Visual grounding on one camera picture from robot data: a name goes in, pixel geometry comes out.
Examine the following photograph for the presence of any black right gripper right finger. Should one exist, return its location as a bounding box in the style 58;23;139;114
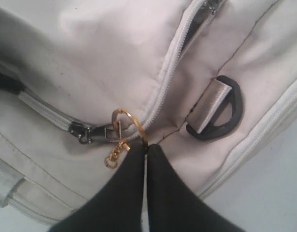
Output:
147;145;240;232

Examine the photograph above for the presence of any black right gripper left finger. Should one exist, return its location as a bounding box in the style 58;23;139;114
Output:
50;143;145;232

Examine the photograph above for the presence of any cream fabric duffel bag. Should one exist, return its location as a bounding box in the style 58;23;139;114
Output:
0;0;297;224

